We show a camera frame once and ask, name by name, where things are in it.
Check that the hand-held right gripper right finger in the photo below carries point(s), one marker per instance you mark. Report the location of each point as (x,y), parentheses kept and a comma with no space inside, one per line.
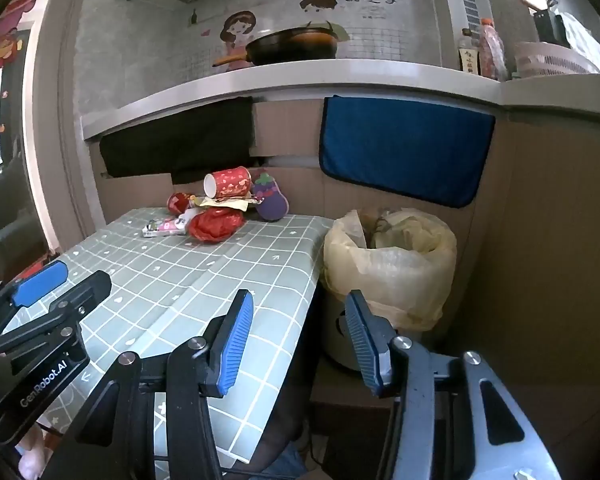
(362,345)

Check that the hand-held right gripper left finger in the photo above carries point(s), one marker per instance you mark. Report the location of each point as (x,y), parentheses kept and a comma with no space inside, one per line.
(236,340)

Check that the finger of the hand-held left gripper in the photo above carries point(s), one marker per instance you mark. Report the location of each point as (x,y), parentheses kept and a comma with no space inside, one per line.
(40,280)
(87,290)

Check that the white trash bin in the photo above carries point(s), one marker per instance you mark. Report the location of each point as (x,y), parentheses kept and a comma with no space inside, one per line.
(337,340)

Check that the person's left hand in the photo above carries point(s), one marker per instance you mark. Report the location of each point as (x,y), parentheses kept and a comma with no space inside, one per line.
(30,460)

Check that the green checked tablecloth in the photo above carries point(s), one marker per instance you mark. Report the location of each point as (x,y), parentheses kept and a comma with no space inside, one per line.
(180,280)

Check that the pink white packet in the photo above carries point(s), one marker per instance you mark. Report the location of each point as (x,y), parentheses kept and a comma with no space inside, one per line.
(162,228)

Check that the dark glass door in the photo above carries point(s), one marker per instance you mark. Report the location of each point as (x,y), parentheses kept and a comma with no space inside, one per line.
(5,185)

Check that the person's leg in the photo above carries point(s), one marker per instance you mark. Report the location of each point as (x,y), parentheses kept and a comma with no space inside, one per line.
(280,440)

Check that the red crumpled wrapper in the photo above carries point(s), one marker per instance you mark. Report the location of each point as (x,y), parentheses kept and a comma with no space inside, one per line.
(212,225)

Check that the red drink can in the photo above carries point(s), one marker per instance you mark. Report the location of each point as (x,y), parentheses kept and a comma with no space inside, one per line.
(177,202)

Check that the yellow snack packet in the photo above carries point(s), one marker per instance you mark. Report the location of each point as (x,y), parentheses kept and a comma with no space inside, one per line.
(230,204)

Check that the purple eggplant plush toy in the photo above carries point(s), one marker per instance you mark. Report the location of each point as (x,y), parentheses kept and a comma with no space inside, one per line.
(272,200)

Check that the red paper cup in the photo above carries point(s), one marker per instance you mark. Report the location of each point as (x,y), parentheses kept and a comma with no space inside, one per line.
(230,182)

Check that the black cloth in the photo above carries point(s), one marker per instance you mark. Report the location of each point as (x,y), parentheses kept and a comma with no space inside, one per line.
(180,140)

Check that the blue towel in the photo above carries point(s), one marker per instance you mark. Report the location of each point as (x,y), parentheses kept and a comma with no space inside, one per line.
(405,150)

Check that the red paper window decoration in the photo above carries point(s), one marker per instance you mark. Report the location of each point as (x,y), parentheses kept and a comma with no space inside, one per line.
(10,15)

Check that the white kitchen counter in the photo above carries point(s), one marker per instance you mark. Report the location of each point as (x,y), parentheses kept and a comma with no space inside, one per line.
(330,77)

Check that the black frying pan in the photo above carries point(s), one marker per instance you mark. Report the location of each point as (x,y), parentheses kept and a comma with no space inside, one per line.
(290,47)

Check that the dark sauce bottle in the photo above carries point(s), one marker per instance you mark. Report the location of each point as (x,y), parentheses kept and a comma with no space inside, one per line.
(468,55)

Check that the orange cap plastic bottle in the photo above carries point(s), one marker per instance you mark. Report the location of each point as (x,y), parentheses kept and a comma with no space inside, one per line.
(492,50)

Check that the pale plastic basket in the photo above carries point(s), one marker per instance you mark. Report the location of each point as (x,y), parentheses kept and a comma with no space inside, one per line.
(555,62)

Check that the black utensil holder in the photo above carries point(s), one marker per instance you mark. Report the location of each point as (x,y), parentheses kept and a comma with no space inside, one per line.
(547,27)

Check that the cartoon wall sticker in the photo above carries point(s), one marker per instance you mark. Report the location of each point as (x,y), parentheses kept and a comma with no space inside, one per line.
(235,27)

